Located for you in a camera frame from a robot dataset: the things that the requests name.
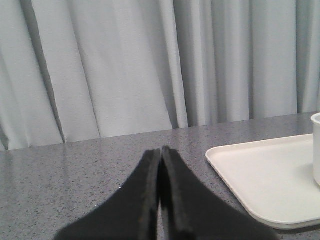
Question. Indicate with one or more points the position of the cream rectangular plastic tray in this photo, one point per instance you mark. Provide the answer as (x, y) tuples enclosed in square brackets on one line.
[(272, 179)]

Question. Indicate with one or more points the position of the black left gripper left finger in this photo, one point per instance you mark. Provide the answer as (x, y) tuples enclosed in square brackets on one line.
[(129, 214)]

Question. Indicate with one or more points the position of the white smiley mug black handle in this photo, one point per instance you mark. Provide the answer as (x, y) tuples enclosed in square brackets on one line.
[(316, 147)]

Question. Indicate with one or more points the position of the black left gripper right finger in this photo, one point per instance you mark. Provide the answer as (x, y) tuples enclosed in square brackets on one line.
[(192, 212)]

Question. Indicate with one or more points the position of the light grey curtain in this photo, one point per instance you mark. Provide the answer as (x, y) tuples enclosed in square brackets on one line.
[(75, 70)]

